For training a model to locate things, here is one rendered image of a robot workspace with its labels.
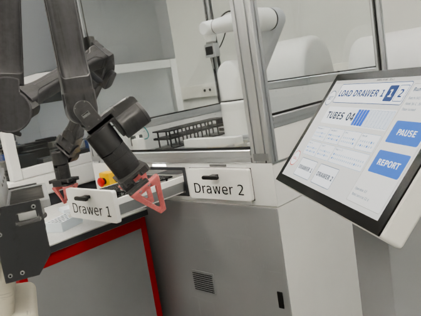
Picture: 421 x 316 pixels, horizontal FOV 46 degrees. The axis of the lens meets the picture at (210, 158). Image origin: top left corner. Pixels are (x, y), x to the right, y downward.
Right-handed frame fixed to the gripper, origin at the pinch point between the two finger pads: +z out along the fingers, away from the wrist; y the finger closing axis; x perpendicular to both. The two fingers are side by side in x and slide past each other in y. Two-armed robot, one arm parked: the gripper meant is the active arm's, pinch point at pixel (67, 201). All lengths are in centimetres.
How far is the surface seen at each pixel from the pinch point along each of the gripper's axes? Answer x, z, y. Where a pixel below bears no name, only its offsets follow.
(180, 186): -15.7, -0.1, -42.1
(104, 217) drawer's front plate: 13.2, 2.9, -28.3
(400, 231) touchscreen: 63, -8, -129
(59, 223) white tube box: 7.4, 6.6, -1.1
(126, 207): 9.0, 0.8, -34.9
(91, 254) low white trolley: 4.4, 19.7, -11.0
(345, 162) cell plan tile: 44, -16, -118
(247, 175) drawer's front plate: -7, -5, -74
